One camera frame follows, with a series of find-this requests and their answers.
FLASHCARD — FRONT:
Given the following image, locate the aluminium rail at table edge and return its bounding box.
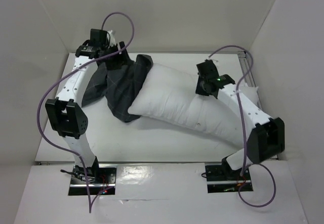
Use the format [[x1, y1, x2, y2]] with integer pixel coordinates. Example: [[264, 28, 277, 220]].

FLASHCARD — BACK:
[[238, 51, 256, 87]]

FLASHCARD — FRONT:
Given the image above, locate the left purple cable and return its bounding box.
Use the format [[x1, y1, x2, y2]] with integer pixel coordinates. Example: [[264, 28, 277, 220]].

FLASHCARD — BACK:
[[37, 12, 135, 213]]

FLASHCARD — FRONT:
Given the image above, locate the purple cable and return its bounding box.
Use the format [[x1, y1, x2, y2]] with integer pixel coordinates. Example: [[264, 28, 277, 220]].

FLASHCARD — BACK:
[[209, 44, 276, 208], [37, 12, 135, 213]]

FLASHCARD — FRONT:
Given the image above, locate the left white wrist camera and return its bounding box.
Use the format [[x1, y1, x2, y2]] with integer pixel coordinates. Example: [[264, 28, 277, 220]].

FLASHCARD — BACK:
[[107, 30, 117, 47]]

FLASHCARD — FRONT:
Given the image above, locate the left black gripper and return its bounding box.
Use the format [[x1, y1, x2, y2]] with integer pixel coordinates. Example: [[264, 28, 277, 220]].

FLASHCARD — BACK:
[[101, 41, 133, 71]]

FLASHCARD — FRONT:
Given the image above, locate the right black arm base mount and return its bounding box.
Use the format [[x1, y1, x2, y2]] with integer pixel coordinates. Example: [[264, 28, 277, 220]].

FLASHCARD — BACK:
[[201, 164, 253, 193]]

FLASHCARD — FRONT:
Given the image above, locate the white pillow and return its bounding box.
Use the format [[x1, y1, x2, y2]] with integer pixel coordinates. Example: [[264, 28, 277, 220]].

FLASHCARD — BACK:
[[128, 62, 261, 150]]

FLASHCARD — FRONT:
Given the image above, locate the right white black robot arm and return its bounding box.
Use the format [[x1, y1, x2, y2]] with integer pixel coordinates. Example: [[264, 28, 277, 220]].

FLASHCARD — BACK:
[[196, 60, 285, 180]]

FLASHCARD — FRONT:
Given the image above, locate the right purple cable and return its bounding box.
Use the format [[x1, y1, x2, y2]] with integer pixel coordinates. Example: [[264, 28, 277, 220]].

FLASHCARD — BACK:
[[209, 44, 276, 208]]

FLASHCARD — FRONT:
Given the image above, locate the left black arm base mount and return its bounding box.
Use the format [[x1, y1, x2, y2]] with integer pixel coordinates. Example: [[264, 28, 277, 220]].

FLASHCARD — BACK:
[[60, 166, 116, 196]]

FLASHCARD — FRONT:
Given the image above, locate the dark grey checked pillowcase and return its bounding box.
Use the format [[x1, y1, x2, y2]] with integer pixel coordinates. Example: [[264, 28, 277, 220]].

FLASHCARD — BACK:
[[82, 54, 153, 123]]

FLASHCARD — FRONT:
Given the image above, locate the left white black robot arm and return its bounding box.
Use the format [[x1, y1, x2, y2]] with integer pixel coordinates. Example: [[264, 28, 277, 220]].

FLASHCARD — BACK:
[[45, 29, 127, 183]]

